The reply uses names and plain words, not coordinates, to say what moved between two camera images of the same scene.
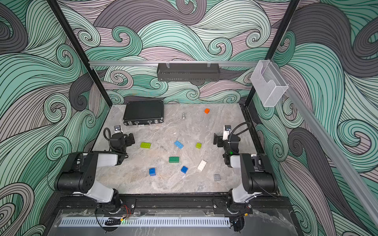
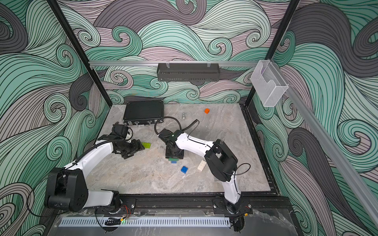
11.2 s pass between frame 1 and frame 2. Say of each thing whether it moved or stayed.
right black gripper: moved
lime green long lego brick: stayed
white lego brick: stayed
